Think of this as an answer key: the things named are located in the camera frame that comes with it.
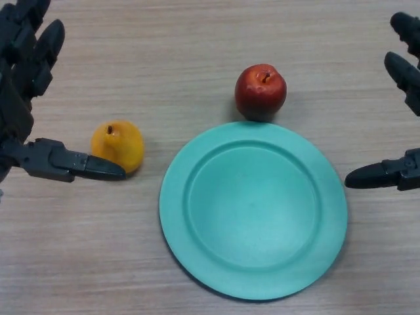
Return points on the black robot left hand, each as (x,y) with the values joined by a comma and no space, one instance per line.
(19,65)

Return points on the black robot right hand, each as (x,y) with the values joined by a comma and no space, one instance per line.
(374,175)

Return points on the red apple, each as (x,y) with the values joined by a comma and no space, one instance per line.
(260,93)

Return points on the green round plate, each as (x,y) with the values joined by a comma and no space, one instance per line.
(252,210)

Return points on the yellow pear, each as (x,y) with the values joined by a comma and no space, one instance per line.
(121,144)

